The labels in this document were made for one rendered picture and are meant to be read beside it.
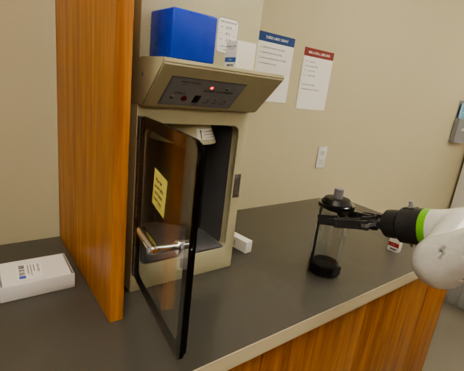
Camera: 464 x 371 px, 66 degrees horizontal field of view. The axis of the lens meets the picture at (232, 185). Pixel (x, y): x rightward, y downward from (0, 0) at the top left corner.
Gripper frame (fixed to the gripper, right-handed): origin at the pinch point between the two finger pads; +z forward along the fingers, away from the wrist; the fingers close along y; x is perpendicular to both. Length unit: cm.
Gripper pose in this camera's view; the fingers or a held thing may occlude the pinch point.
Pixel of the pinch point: (335, 217)
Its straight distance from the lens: 112.6
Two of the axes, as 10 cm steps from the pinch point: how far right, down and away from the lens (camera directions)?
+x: 0.5, 10.0, 0.6
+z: -6.1, -0.2, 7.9
